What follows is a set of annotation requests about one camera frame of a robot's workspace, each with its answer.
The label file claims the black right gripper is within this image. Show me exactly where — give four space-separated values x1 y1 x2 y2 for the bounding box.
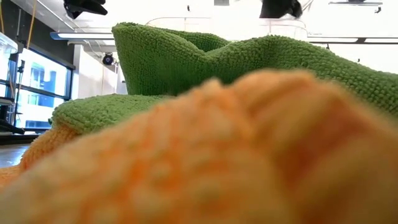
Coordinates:
259 0 303 19

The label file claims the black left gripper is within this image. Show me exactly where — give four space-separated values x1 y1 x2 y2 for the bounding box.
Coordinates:
63 0 109 20

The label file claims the green microfiber towel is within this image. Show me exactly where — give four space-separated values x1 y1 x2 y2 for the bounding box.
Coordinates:
49 21 398 136

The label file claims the clear plastic basket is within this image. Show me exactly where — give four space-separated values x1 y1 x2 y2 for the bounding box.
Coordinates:
0 32 19 54

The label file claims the orange microfiber towel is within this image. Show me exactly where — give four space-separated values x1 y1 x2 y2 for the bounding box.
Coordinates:
0 68 398 224

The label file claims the ceiling light bar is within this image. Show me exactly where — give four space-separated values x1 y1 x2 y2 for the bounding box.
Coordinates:
49 31 114 41

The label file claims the black round spotlight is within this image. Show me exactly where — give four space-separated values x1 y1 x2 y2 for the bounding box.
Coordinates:
101 52 114 66

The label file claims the large window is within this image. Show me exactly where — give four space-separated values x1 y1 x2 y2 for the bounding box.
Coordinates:
0 46 75 131

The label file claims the black tripod stand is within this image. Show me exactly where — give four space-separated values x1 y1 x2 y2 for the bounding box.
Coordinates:
0 58 26 136

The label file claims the yellow hanging cable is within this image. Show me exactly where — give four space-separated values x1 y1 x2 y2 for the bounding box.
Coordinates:
26 0 37 50

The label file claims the black aluminium table frame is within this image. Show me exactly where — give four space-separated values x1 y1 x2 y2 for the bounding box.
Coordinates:
0 133 40 146

